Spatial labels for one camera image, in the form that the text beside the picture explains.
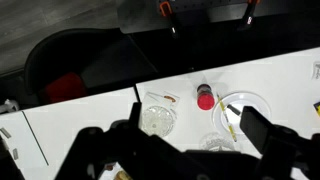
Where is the clear glass ashtray bowl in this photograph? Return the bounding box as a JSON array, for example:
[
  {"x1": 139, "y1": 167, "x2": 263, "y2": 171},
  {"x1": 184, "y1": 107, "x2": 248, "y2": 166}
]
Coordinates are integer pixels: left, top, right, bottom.
[{"x1": 141, "y1": 106, "x2": 175, "y2": 137}]

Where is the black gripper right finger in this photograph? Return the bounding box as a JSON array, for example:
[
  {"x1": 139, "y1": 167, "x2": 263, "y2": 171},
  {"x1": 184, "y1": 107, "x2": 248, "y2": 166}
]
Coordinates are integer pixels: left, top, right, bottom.
[{"x1": 240, "y1": 106, "x2": 320, "y2": 180}]

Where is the black marker pen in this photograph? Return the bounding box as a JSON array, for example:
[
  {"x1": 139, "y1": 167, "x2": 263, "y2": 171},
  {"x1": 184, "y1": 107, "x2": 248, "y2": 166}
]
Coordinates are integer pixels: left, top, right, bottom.
[{"x1": 227, "y1": 104, "x2": 241, "y2": 116}]

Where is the orange black clamp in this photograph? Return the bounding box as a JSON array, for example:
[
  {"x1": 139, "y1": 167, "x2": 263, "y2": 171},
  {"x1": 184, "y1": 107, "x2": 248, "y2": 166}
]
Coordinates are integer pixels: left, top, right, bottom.
[{"x1": 159, "y1": 1, "x2": 178, "y2": 38}]

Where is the yellow green pen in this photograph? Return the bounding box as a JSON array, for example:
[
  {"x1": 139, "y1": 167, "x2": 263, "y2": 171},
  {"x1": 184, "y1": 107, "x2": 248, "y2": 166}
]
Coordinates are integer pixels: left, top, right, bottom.
[{"x1": 217, "y1": 94, "x2": 237, "y2": 142}]

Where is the red cushion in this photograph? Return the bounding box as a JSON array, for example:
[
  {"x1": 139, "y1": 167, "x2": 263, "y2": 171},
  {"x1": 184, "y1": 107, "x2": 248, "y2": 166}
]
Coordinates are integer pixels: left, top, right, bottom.
[{"x1": 40, "y1": 72, "x2": 87, "y2": 104}]

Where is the black chair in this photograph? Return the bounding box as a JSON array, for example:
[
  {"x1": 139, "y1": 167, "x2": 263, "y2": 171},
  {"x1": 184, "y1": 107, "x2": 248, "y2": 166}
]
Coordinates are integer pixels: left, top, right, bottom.
[{"x1": 24, "y1": 28, "x2": 158, "y2": 105}]

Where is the yellow crayon box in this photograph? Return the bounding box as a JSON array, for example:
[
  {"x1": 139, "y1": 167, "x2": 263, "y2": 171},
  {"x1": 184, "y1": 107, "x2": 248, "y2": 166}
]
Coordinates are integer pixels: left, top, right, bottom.
[{"x1": 313, "y1": 102, "x2": 320, "y2": 116}]

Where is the white round plate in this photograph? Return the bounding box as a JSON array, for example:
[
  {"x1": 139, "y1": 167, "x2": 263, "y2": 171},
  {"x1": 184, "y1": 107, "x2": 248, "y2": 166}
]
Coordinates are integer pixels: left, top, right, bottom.
[{"x1": 212, "y1": 92, "x2": 271, "y2": 140}]

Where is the red capped spice bottle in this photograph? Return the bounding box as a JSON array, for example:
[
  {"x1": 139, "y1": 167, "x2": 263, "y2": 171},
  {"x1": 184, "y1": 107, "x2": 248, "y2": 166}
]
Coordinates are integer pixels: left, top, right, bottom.
[{"x1": 197, "y1": 84, "x2": 215, "y2": 110}]

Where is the small clear packet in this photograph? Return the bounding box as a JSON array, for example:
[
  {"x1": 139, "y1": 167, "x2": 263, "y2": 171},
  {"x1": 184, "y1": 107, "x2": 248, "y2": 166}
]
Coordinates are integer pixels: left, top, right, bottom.
[{"x1": 143, "y1": 91, "x2": 180, "y2": 110}]

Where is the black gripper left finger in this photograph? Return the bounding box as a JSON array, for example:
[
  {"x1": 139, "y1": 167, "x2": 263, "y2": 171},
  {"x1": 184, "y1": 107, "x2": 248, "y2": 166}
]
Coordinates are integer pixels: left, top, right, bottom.
[{"x1": 54, "y1": 101, "x2": 188, "y2": 180}]

